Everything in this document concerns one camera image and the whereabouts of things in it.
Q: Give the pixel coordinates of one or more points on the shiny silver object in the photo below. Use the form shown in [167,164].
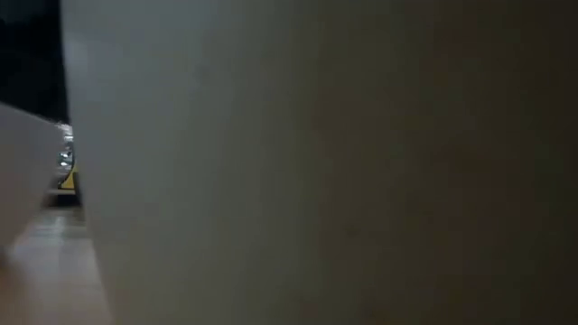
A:
[66,149]

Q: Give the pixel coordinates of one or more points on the yellow object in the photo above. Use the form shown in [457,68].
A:
[69,181]

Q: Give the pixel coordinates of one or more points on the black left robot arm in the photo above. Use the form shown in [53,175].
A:
[29,54]

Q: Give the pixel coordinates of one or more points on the small white bowl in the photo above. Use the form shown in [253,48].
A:
[22,171]

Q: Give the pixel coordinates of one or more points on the large white bowl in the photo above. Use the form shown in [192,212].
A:
[316,162]

